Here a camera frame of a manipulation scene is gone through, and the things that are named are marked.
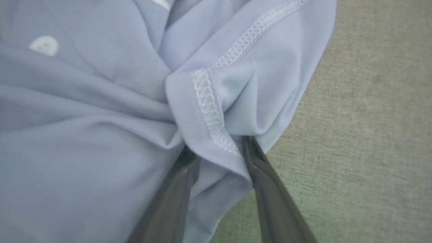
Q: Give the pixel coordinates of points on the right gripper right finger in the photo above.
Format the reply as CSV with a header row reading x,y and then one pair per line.
x,y
276,202

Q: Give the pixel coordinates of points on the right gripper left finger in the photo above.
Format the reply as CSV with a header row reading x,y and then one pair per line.
x,y
168,202

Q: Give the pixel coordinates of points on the light blue polo shirt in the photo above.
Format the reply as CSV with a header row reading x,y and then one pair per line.
x,y
101,135

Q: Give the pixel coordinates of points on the grey fabric covered table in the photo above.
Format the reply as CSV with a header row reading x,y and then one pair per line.
x,y
371,135

